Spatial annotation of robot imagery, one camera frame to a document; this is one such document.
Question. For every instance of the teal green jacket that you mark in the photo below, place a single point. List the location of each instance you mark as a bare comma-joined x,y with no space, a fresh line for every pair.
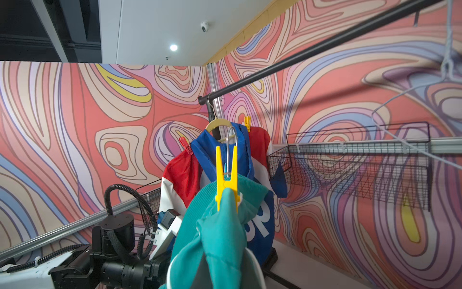
210,251

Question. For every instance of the black clothes rack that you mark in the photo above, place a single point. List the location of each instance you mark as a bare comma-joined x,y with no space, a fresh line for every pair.
333,64

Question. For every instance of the metal hanger of teal jacket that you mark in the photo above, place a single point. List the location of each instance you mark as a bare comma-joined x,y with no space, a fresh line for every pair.
232,133

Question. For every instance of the black wire basket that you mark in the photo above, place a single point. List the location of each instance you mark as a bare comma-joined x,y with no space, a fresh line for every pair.
151,193
384,163

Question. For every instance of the yellow clothespin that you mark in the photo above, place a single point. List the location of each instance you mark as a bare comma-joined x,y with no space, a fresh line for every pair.
247,123
227,181

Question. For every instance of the black wire basket left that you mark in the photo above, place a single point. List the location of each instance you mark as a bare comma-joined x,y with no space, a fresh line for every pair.
151,193

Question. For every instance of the black wire basket rear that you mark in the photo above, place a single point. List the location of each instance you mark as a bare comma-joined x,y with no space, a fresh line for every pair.
384,163

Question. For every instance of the red clothespin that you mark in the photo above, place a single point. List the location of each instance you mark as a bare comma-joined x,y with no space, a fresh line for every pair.
186,145

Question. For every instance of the yellow clothespin on blue jacket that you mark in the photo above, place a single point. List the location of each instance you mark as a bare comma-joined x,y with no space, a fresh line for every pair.
247,123

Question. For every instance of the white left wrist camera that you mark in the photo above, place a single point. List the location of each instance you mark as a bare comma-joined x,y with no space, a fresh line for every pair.
166,232

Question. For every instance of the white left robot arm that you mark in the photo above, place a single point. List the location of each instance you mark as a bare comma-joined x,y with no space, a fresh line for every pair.
108,260

